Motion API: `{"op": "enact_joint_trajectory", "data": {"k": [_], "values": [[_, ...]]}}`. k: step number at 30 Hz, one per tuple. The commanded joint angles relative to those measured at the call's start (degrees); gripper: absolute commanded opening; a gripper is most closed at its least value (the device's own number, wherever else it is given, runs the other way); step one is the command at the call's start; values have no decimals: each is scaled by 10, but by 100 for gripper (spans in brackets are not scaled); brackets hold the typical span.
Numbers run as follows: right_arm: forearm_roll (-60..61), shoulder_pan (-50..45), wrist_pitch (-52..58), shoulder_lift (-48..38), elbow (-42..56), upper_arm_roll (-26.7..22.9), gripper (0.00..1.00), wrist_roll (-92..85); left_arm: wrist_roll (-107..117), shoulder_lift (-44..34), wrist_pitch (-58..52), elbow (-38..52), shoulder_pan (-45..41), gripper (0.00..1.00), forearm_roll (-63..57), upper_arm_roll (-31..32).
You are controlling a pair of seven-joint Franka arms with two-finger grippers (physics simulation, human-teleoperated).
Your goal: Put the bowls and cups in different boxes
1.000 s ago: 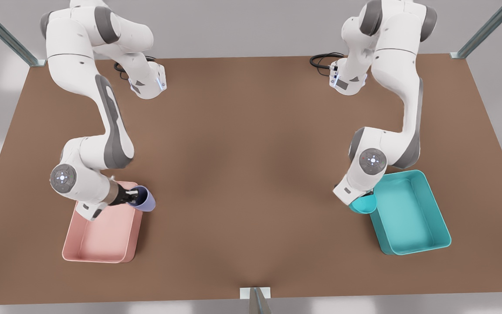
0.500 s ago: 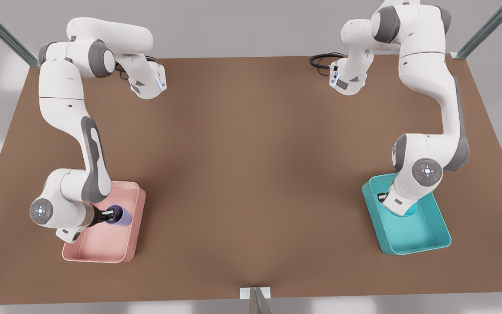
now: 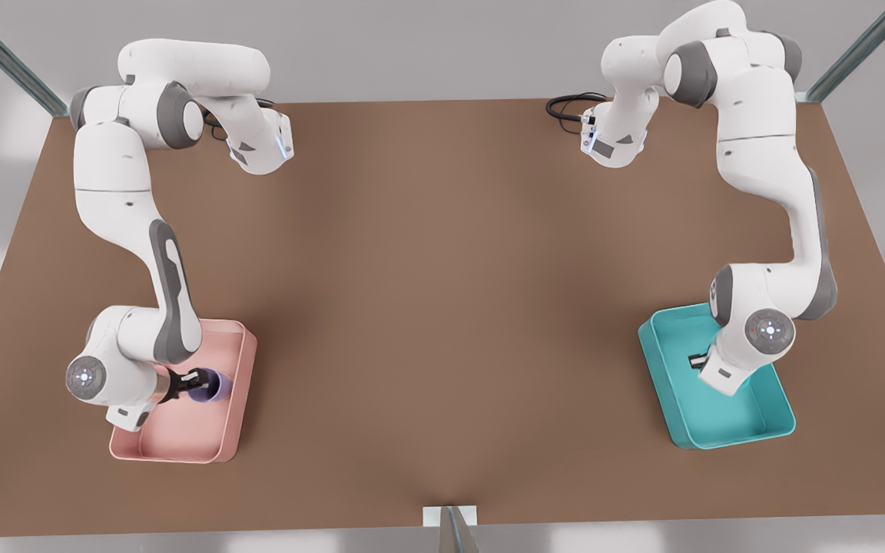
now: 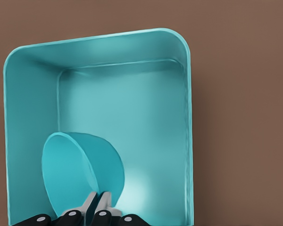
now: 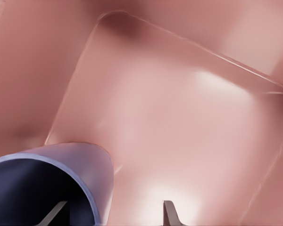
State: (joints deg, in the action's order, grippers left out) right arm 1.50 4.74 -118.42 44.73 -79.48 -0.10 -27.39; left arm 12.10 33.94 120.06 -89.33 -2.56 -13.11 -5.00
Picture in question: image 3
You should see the silver frame post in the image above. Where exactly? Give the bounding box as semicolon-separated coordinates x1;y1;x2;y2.
423;505;479;553
796;0;885;104
0;0;69;118

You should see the pink box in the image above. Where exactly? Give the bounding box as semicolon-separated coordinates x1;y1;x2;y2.
109;319;258;465

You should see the black cable loop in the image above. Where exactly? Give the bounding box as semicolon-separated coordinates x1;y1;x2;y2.
545;93;611;122
201;98;277;143

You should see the teal box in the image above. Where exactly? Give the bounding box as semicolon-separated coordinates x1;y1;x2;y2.
638;303;797;450

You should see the purple cup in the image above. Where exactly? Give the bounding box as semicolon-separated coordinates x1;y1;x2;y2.
187;369;225;403

